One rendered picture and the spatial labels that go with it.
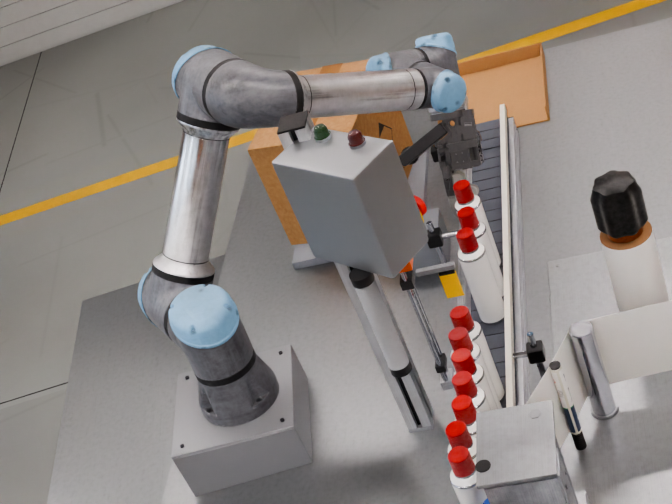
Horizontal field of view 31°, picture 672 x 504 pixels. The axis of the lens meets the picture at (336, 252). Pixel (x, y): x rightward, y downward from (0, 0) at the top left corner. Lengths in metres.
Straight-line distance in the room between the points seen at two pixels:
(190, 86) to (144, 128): 3.32
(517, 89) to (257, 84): 1.10
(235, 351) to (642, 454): 0.72
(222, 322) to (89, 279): 2.55
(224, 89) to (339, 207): 0.39
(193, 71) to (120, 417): 0.79
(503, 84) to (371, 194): 1.37
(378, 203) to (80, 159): 3.81
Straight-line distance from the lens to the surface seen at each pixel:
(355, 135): 1.76
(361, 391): 2.35
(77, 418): 2.64
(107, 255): 4.74
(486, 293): 2.25
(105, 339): 2.81
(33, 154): 5.74
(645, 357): 2.04
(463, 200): 2.31
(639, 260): 2.10
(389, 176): 1.76
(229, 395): 2.21
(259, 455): 2.24
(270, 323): 2.60
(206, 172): 2.19
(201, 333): 2.13
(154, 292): 2.27
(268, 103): 2.06
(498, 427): 1.74
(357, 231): 1.78
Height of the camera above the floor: 2.37
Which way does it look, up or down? 35 degrees down
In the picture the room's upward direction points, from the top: 24 degrees counter-clockwise
